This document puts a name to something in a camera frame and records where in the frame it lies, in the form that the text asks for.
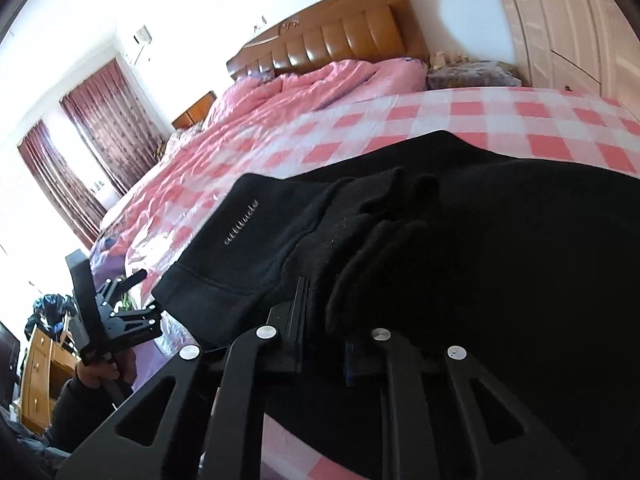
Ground cream wardrobe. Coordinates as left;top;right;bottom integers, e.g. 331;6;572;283
501;0;639;118

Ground pink quilt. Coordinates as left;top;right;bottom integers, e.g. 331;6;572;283
164;56;429;172

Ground wooden dresser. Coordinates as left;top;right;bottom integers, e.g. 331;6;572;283
20;327;77;434

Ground black pants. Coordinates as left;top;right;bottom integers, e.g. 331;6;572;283
152;131;639;479

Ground person left hand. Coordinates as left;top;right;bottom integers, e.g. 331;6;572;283
76;348;137;388

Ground wooden nightstand far side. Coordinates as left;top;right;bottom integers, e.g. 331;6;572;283
171;91;216;130

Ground maroon curtain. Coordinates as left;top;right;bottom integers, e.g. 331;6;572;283
60;58;164;195
17;120;106;249

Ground maroon curtain right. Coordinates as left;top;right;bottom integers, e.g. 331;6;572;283
60;58;164;195

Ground maroon curtain left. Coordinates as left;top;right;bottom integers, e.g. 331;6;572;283
17;120;106;249

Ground person dark sleeve forearm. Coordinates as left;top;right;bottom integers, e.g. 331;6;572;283
46;376;115;453

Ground brown wooden headboard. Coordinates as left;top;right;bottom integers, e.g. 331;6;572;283
227;0;428;79

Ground pink checkered bed sheet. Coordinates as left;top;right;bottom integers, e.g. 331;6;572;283
89;84;640;480

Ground cluttered bedside table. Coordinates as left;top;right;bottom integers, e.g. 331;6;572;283
425;53;523;90

